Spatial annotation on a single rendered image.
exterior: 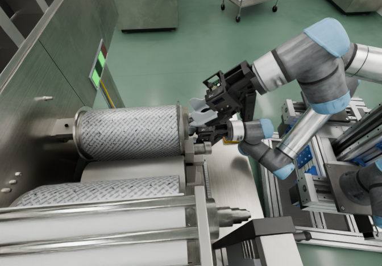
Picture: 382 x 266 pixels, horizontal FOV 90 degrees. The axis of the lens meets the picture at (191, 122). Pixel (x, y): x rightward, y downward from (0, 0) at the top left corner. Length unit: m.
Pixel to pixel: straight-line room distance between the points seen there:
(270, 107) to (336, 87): 1.94
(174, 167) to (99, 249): 0.28
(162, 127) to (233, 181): 0.47
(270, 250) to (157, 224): 0.13
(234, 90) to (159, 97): 1.94
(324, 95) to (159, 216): 0.38
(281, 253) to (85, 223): 0.23
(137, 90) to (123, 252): 2.28
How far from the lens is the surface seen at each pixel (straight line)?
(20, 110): 0.53
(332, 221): 1.80
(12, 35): 0.57
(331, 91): 0.47
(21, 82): 0.55
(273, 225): 0.28
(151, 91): 2.42
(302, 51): 0.41
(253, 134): 0.70
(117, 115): 0.52
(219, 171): 0.86
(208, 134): 0.65
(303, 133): 0.78
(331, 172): 1.15
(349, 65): 0.59
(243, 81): 0.42
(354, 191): 1.11
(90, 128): 0.53
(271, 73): 0.41
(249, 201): 0.85
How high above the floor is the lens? 1.70
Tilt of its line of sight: 55 degrees down
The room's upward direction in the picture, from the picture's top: straight up
